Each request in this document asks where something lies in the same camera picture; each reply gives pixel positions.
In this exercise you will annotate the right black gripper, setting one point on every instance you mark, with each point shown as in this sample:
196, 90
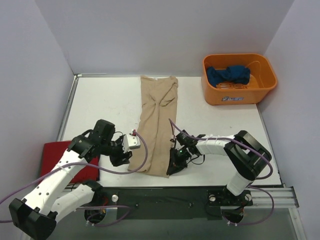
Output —
178, 157

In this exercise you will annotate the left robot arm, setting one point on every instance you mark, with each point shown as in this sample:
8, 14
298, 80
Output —
38, 213

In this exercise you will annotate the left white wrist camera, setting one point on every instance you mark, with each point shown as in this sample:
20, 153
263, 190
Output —
130, 142

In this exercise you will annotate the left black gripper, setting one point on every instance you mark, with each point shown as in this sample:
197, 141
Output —
121, 155

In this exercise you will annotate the crumpled blue t shirt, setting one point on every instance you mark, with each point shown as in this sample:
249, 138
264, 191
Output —
236, 74

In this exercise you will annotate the beige t shirt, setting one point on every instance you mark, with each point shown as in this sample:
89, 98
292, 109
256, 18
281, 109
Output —
159, 100

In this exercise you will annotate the folded red t shirt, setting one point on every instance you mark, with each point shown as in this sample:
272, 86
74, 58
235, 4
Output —
55, 154

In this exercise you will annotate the orange plastic basket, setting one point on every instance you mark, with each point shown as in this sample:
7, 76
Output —
262, 79

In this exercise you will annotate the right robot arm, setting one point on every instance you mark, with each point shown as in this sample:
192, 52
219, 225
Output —
247, 155

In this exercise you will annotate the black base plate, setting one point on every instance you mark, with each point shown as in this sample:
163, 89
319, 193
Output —
166, 203

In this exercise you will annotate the aluminium rail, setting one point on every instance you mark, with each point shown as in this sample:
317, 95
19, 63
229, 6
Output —
282, 197

